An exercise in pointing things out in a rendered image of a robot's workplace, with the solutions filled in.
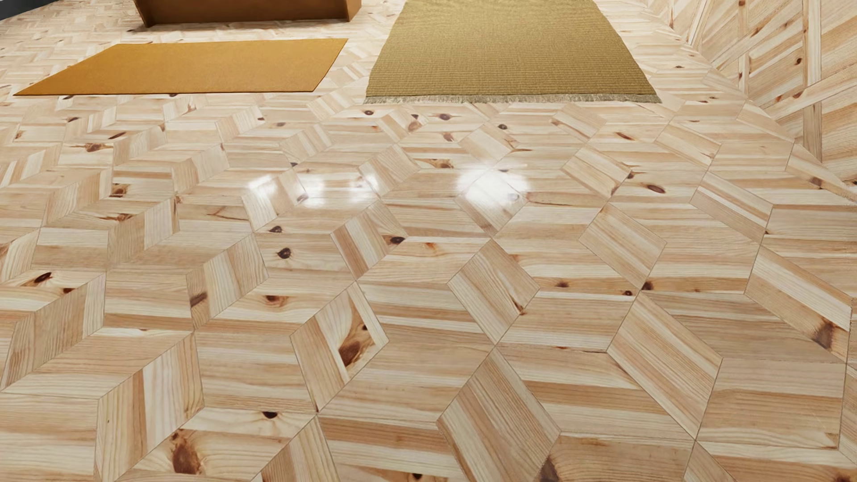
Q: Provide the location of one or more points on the olive woven fringed rug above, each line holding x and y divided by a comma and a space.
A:
505, 50

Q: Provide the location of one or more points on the brown wooden cabinet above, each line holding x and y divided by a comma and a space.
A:
248, 9

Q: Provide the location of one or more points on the orange flat floor mat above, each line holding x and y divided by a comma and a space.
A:
194, 65

